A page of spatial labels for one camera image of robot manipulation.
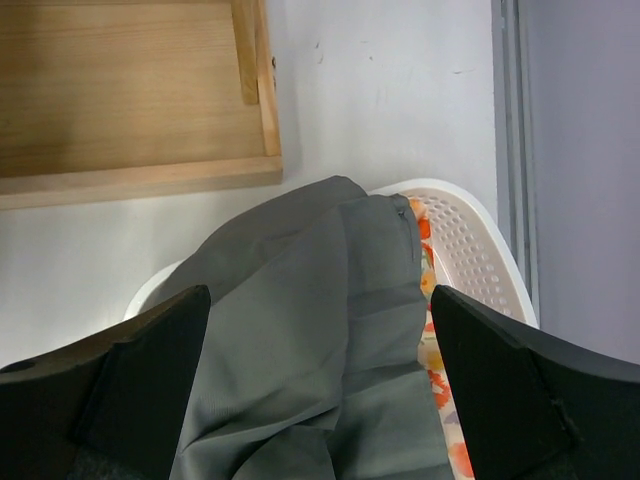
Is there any floral orange skirt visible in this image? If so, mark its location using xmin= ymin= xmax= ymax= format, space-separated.
xmin=409 ymin=197 xmax=475 ymax=479

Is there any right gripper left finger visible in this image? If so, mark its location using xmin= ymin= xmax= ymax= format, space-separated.
xmin=1 ymin=285 xmax=211 ymax=479

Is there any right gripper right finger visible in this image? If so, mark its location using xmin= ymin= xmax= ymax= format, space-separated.
xmin=431 ymin=286 xmax=639 ymax=479

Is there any grey skirt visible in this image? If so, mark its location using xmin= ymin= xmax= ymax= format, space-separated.
xmin=157 ymin=177 xmax=453 ymax=479

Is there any wooden clothes rack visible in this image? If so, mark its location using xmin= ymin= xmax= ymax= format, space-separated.
xmin=1 ymin=1 xmax=283 ymax=209

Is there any white perforated plastic basket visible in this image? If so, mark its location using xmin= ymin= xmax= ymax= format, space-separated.
xmin=125 ymin=176 xmax=536 ymax=335

